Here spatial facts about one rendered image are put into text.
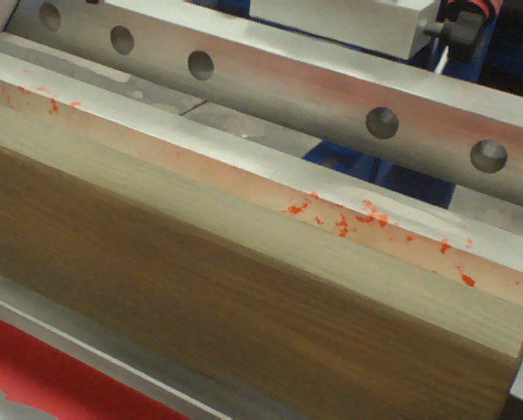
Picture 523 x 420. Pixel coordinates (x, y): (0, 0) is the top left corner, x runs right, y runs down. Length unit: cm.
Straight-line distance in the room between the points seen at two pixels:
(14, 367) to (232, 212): 14
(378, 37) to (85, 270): 29
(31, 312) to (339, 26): 30
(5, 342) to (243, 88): 24
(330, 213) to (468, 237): 8
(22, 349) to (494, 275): 24
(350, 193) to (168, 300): 18
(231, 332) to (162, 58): 30
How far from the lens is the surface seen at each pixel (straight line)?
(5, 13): 24
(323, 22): 50
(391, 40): 48
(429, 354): 21
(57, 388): 32
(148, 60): 51
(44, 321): 29
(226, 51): 47
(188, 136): 44
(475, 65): 71
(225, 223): 23
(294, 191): 40
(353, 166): 61
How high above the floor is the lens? 118
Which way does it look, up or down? 32 degrees down
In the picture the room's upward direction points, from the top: 9 degrees clockwise
